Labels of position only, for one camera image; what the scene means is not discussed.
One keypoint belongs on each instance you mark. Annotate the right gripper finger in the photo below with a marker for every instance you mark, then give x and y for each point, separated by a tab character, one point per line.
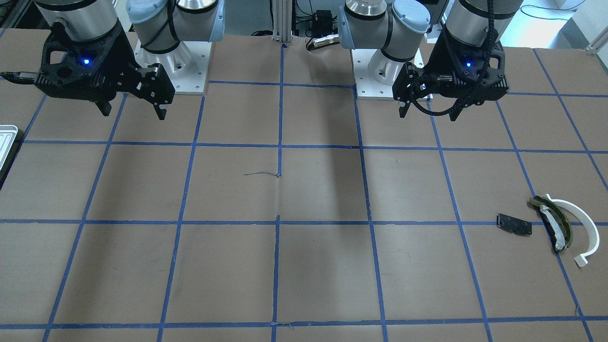
160	110
104	106

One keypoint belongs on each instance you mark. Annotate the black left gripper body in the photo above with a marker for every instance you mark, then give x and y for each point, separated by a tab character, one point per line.
437	61

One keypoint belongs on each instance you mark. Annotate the black flat bracket plate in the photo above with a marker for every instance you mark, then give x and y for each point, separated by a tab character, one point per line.
514	225

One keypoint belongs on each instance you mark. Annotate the silver metal connector block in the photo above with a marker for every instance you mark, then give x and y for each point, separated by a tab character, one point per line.
321	42

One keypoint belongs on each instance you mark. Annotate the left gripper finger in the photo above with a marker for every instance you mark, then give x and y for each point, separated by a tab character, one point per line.
403	108
458	107

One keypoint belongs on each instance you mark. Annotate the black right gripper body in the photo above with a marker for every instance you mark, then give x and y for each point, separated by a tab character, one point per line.
122	56

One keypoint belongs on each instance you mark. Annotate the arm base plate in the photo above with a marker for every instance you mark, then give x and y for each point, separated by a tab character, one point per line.
187	65
374	73

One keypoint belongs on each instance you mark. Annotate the aluminium extrusion post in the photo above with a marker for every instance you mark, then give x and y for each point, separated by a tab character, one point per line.
282	21

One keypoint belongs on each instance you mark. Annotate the dark green curved part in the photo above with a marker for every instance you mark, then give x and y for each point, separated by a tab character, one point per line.
555	220

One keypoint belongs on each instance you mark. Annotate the white plastic tray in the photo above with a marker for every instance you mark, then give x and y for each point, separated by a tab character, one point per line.
8	136

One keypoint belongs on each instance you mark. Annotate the loose blue tape thread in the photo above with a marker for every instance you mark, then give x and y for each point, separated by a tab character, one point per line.
277	175

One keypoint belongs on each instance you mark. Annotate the white curved plastic part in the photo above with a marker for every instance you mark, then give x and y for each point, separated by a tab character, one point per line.
587	222

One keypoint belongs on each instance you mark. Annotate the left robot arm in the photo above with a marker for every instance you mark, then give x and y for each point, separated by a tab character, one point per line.
397	29

